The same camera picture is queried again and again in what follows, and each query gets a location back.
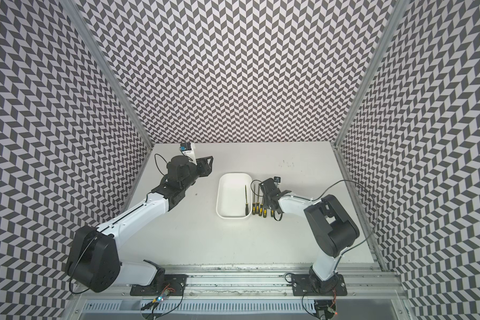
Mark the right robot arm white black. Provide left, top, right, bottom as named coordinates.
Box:
left=260, top=178, right=360, bottom=291

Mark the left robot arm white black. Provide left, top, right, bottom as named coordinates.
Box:
left=65, top=155, right=213, bottom=293

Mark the white plastic storage box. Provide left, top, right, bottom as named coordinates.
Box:
left=216, top=173, right=253, bottom=220

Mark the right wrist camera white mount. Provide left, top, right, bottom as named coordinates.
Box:
left=273, top=176, right=281, bottom=187

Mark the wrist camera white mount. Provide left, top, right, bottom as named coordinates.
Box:
left=179, top=142, right=197, bottom=164
left=273, top=176, right=281, bottom=187

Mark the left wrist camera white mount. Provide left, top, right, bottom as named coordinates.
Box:
left=179, top=142, right=197, bottom=164

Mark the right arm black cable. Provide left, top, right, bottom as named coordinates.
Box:
left=317, top=179, right=379, bottom=257

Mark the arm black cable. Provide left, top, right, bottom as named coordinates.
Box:
left=67, top=235, right=99, bottom=296
left=317, top=179, right=379, bottom=257

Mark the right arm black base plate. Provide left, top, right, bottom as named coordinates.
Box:
left=288, top=273, right=347, bottom=297

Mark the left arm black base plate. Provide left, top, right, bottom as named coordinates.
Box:
left=130, top=274, right=188, bottom=297

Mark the aluminium front rail frame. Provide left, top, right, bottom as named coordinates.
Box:
left=62, top=263, right=415, bottom=319

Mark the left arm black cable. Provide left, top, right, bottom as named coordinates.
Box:
left=67, top=235, right=99, bottom=296

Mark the right corner aluminium post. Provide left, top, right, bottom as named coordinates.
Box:
left=333, top=0, right=410, bottom=149

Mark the corner aluminium post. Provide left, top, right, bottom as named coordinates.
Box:
left=60, top=0, right=153, bottom=148
left=333, top=0, right=410, bottom=149

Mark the left corner aluminium post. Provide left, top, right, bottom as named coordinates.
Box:
left=60, top=0, right=153, bottom=148

